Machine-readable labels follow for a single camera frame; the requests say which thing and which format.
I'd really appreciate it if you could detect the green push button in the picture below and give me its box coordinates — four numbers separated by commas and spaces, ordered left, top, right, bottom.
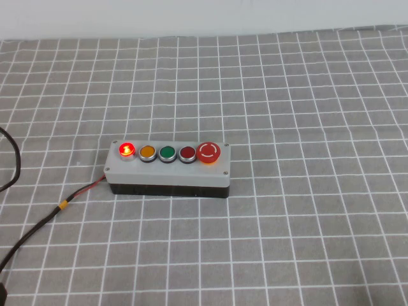
158, 145, 177, 164

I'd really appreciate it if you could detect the grey white-grid tablecloth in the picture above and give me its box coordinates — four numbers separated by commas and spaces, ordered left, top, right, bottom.
0, 24, 408, 306

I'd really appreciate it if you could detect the red indicator light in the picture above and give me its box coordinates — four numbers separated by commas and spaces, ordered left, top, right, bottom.
118, 142, 136, 162

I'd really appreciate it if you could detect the thick black cable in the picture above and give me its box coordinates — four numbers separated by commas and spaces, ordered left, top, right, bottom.
0, 127, 22, 192

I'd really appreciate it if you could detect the red-black power cable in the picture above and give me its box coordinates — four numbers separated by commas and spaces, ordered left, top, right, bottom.
0, 174, 108, 275

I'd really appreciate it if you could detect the grey and black button box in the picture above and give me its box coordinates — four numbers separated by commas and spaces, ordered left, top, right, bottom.
104, 140, 231, 199

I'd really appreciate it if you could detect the dark red push button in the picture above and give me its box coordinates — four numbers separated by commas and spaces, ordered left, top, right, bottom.
178, 145, 197, 164

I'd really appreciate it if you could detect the red emergency stop button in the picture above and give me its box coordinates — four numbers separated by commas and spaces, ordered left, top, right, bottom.
196, 142, 221, 165

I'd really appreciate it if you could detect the yellow push button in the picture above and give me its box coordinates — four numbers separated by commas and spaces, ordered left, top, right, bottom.
138, 144, 157, 164

